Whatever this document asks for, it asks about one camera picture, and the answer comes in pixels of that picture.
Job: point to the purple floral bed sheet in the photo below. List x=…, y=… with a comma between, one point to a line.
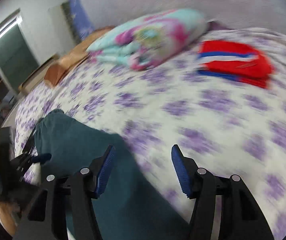
x=226, y=126

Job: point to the blue patterned curtain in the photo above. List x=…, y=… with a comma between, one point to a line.
x=80, y=20

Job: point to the dark teal pants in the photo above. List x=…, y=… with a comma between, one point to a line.
x=127, y=205

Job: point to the dark window with white frame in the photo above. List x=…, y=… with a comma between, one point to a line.
x=17, y=60

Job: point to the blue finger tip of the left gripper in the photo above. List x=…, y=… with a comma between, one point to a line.
x=41, y=159

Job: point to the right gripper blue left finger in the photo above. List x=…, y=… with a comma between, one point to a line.
x=86, y=185

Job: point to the brown satin pillow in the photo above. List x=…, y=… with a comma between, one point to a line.
x=61, y=67

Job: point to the red blue white folded garment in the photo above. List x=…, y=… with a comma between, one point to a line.
x=234, y=61

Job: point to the floral pink teal folded quilt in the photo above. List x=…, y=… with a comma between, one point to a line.
x=149, y=40

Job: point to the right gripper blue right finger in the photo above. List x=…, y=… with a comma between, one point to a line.
x=202, y=186

